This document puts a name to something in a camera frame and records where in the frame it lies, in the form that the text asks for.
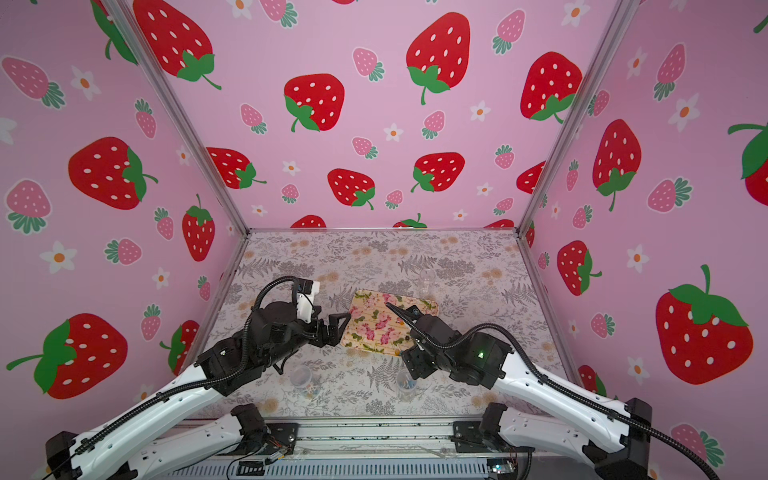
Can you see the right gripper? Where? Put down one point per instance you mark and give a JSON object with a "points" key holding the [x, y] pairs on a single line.
{"points": [[417, 322]]}

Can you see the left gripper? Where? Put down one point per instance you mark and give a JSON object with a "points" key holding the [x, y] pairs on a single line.
{"points": [[320, 339]]}

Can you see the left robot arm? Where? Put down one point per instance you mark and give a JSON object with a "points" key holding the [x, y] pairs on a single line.
{"points": [[135, 445]]}

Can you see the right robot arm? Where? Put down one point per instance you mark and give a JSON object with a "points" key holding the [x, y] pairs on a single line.
{"points": [[488, 355]]}

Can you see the floral yellow tray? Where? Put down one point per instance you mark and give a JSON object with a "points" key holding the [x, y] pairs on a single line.
{"points": [[376, 329]]}

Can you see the white vented strip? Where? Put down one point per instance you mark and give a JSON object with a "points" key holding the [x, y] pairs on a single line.
{"points": [[383, 468]]}

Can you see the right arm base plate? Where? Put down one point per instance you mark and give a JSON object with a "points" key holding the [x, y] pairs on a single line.
{"points": [[484, 436]]}

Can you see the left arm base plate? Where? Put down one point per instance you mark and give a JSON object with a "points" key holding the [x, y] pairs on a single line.
{"points": [[257, 436]]}

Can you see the aluminium front rail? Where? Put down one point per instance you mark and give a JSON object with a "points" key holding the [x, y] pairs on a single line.
{"points": [[384, 438]]}

